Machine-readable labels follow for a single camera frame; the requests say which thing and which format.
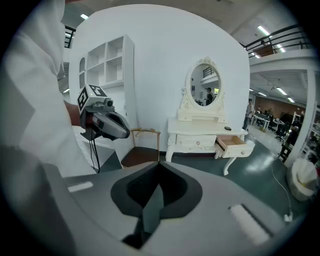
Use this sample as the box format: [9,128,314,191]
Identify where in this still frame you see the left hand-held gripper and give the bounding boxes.
[76,83,131,141]

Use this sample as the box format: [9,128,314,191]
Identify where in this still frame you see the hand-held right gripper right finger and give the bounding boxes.
[143,161,300,256]

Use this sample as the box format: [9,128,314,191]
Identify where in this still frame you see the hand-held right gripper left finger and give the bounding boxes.
[49,161,161,256]

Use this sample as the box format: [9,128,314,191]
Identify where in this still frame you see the wooden drawer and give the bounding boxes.
[214,134,256,160]

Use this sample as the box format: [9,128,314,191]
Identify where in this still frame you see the person's left forearm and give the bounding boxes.
[63,99,82,127]

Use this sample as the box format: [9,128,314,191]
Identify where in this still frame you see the cream ornate dressing table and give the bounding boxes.
[165,56,256,176]

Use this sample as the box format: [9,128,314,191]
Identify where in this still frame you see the oval mirror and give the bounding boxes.
[189,63,222,107]

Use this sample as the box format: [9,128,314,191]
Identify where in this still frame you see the wooden chair brown seat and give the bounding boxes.
[120,127,162,169]

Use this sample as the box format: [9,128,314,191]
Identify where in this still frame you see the white shelf cabinet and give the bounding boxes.
[72,34,139,166]

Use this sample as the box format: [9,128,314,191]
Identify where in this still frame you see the white sack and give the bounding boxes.
[286,157,320,202]

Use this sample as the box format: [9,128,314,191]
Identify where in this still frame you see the person's white shirt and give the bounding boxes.
[0,0,98,177]

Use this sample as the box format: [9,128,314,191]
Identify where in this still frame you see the black balcony railing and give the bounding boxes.
[244,23,314,59]

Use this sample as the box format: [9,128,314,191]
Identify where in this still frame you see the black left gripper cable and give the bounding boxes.
[89,137,101,174]

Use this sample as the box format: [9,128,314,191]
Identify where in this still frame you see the white floor cable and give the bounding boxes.
[270,162,294,216]

